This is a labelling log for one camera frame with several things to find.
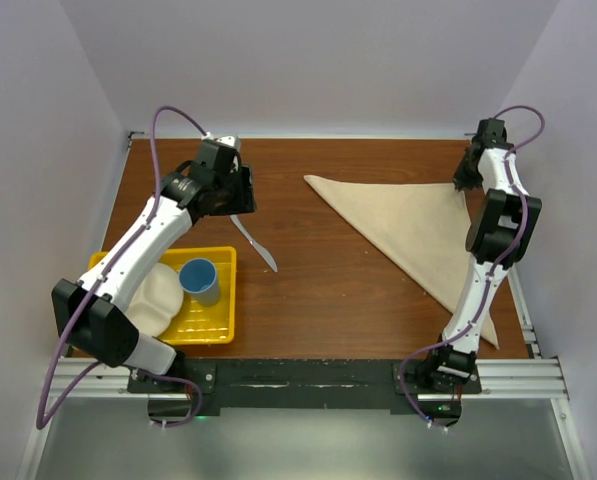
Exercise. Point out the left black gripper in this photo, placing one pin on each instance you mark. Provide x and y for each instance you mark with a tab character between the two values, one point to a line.
244	201

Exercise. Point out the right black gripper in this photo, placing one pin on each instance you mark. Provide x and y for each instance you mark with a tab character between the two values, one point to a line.
462	181

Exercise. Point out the silver table knife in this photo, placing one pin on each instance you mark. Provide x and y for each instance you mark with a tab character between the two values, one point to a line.
260	249

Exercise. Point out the beige cloth napkin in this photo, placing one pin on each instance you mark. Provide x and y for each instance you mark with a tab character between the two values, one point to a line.
421	228

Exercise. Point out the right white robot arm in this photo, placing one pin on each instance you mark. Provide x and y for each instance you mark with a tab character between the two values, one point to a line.
496	240

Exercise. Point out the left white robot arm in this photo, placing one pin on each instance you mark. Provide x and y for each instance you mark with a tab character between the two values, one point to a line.
90	313

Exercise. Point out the blue plastic cup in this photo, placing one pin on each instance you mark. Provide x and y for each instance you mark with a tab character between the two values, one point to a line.
199	278

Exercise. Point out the white divided plate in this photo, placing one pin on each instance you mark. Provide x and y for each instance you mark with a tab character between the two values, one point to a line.
157	301

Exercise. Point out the yellow plastic tray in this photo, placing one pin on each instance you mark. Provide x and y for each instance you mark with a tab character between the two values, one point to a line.
196	324

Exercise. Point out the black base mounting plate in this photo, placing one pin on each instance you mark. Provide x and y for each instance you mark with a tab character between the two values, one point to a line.
301	384

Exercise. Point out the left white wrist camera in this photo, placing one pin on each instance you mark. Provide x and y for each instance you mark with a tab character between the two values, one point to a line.
231	141

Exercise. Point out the aluminium table frame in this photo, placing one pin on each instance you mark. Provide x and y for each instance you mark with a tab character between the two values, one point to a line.
335	296

